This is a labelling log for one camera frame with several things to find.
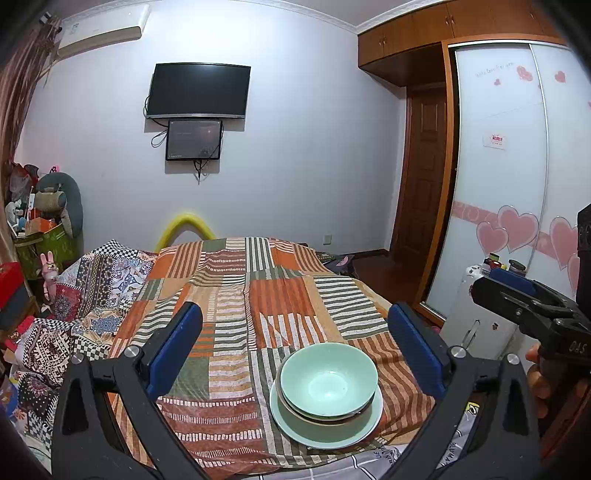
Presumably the small black wall monitor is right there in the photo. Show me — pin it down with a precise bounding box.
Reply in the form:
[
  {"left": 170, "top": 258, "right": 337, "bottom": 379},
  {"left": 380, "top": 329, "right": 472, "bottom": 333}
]
[{"left": 165, "top": 119, "right": 223, "bottom": 162}]

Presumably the green plate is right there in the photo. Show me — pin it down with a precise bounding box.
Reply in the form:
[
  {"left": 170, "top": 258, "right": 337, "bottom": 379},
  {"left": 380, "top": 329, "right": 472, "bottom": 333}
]
[{"left": 270, "top": 381, "right": 384, "bottom": 448}]

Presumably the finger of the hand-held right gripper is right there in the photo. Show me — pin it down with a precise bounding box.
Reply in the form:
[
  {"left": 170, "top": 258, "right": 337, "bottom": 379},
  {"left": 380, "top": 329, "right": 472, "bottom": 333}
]
[
  {"left": 489, "top": 268, "right": 578, "bottom": 308},
  {"left": 471, "top": 275, "right": 578, "bottom": 335}
]

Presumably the person's right hand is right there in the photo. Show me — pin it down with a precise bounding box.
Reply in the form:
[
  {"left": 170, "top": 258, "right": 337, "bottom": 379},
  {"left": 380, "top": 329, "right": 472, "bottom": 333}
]
[{"left": 525, "top": 344, "right": 555, "bottom": 418}]

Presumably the wooden overhead cabinet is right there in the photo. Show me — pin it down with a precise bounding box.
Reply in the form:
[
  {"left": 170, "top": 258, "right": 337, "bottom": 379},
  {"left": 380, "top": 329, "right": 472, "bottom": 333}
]
[{"left": 358, "top": 0, "right": 568, "bottom": 86}]

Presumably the black wall television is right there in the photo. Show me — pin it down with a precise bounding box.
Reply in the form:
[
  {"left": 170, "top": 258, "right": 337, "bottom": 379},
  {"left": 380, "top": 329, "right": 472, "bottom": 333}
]
[{"left": 145, "top": 63, "right": 252, "bottom": 120}]

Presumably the pink bunny toy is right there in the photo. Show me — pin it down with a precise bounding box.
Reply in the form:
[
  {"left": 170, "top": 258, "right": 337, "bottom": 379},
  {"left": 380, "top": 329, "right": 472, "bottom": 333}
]
[{"left": 41, "top": 251, "right": 61, "bottom": 301}]

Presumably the red box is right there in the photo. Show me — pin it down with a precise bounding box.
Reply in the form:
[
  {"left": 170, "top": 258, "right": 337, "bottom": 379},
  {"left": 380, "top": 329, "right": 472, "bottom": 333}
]
[{"left": 0, "top": 262, "right": 24, "bottom": 310}]

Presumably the white sliding wardrobe door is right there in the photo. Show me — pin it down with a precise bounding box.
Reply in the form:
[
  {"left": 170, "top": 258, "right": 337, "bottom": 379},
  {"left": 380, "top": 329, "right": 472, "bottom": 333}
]
[{"left": 425, "top": 41, "right": 591, "bottom": 324}]

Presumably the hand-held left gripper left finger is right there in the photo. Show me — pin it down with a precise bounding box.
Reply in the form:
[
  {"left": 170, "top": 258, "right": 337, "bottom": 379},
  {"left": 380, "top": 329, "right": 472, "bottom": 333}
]
[{"left": 52, "top": 301, "right": 208, "bottom": 480}]

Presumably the white air conditioner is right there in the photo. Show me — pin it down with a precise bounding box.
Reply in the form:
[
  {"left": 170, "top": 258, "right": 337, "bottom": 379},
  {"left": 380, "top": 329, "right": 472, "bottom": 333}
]
[{"left": 55, "top": 4, "right": 151, "bottom": 61}]

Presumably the yellow foam tube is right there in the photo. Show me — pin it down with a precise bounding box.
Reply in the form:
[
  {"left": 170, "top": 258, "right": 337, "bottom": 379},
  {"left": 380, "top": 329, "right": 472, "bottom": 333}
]
[{"left": 156, "top": 210, "right": 217, "bottom": 252}]

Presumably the striped brown curtain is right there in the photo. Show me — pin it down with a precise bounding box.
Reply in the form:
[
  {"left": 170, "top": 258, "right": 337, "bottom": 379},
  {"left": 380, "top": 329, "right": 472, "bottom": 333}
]
[{"left": 0, "top": 18, "right": 63, "bottom": 185}]

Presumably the striped patchwork blanket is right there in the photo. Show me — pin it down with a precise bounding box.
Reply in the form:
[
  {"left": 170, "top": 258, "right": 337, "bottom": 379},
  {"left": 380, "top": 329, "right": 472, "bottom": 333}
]
[{"left": 108, "top": 236, "right": 439, "bottom": 480}]

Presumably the pile of toys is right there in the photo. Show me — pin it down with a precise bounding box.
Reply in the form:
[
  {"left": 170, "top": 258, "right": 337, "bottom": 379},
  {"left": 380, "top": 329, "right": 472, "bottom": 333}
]
[{"left": 2, "top": 161, "right": 42, "bottom": 241}]

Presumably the checkered patterned quilt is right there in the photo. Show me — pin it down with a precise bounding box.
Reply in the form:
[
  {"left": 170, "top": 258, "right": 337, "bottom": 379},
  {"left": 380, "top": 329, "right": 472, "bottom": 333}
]
[{"left": 9, "top": 239, "right": 160, "bottom": 444}]

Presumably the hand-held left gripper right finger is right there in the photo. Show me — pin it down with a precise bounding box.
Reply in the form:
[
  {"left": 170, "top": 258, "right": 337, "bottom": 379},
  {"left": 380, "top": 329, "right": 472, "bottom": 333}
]
[{"left": 387, "top": 302, "right": 542, "bottom": 480}]

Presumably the green bowl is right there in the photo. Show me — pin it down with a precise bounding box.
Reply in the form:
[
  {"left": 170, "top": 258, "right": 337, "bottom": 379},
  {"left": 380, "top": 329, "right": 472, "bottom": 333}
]
[{"left": 280, "top": 342, "right": 379, "bottom": 416}]

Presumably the dark purple bag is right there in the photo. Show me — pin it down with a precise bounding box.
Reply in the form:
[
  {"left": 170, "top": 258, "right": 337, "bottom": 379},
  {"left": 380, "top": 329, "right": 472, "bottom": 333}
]
[{"left": 316, "top": 251, "right": 356, "bottom": 278}]

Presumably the wooden door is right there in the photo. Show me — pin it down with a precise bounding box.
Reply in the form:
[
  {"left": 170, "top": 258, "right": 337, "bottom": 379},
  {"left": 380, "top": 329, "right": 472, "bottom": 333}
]
[{"left": 390, "top": 85, "right": 448, "bottom": 264}]

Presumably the white printed bedsheet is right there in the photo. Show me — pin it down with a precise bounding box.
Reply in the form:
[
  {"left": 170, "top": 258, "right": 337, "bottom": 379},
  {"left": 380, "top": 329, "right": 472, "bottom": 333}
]
[{"left": 259, "top": 401, "right": 481, "bottom": 480}]

